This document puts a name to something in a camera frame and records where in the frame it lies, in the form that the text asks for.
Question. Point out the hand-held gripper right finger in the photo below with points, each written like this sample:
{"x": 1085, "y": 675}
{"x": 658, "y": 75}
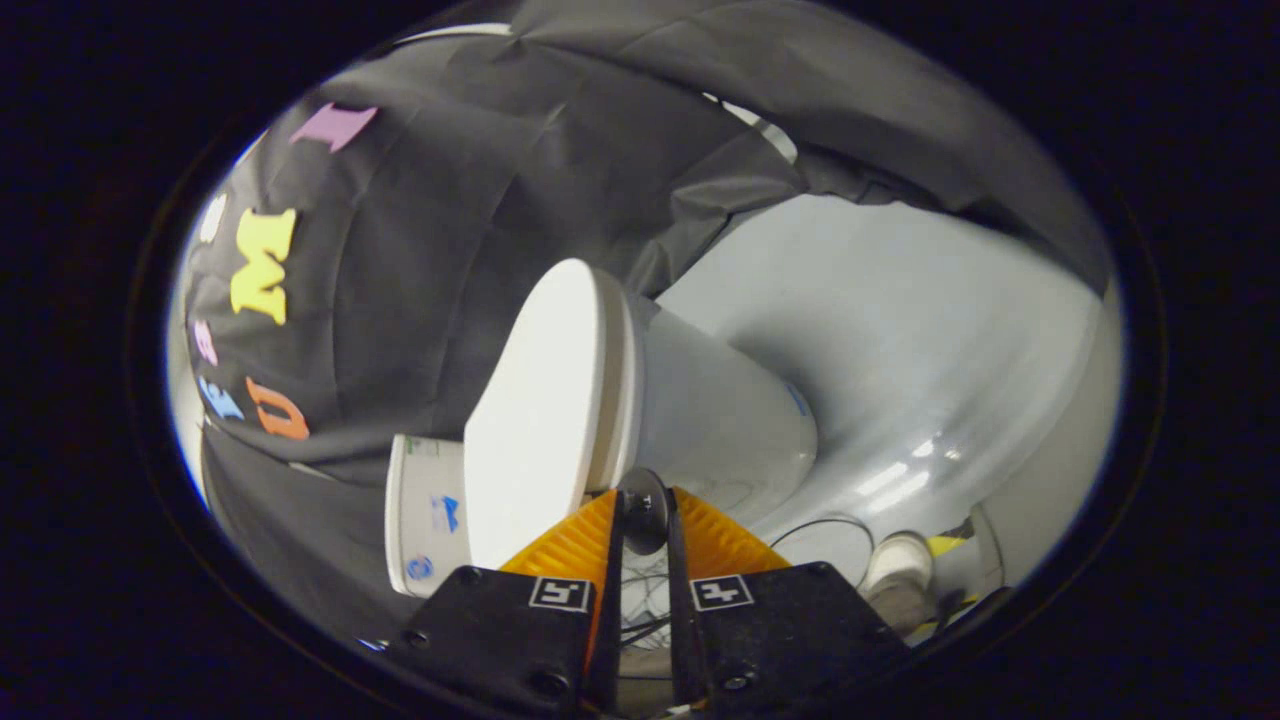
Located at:
{"x": 682, "y": 620}

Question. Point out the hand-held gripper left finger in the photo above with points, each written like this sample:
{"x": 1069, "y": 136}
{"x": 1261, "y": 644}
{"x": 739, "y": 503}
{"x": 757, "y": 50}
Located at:
{"x": 608, "y": 640}

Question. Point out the white toilet lid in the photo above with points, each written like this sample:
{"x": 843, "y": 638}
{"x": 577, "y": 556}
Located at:
{"x": 535, "y": 410}

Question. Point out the person's white shoe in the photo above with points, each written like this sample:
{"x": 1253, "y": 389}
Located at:
{"x": 900, "y": 560}

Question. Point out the black backdrop cloth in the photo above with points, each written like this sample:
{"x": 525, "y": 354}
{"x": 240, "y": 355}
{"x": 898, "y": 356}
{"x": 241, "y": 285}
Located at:
{"x": 420, "y": 250}

